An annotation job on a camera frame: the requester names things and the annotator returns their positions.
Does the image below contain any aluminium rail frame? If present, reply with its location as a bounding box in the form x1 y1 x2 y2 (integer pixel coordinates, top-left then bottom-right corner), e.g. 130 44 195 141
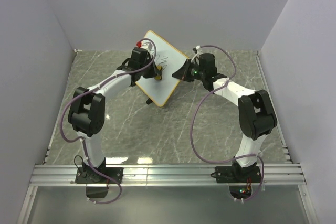
17 49 308 224

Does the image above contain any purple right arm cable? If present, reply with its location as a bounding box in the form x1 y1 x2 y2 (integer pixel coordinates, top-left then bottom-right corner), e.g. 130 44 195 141
189 44 265 204

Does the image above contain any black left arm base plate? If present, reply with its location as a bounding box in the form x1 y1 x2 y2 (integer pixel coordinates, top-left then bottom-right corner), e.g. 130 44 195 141
75 167 124 184

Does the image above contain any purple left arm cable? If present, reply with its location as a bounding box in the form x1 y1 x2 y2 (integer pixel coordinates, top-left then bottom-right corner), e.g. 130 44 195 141
59 38 158 205

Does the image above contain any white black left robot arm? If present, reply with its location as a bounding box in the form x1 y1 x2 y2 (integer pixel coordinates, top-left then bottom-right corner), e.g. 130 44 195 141
66 42 162 183

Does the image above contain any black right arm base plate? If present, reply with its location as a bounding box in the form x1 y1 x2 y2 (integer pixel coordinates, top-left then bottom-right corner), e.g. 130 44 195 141
210 162 262 184

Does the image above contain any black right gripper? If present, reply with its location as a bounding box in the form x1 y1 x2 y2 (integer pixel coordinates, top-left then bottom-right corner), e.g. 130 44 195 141
172 61 205 84

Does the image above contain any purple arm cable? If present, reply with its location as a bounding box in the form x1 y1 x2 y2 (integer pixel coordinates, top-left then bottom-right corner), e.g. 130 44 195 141
189 44 265 204
59 38 158 205

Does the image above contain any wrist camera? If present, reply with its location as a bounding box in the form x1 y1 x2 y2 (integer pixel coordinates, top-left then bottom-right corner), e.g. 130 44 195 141
191 45 203 62
137 41 153 52

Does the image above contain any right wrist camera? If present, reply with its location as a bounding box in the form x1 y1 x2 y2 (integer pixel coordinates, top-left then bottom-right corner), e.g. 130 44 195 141
191 45 203 62

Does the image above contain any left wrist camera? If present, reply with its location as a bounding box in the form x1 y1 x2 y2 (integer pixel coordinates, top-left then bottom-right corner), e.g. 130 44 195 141
137 41 153 52

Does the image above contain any yellow and black eraser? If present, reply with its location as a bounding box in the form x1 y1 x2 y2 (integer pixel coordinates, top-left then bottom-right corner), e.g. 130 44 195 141
154 65 163 81

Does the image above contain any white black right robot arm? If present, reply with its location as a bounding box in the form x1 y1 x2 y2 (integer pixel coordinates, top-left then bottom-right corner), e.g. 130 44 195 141
172 53 277 182

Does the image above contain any yellow framed whiteboard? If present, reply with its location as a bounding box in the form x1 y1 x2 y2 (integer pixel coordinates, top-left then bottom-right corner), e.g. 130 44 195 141
136 30 188 107

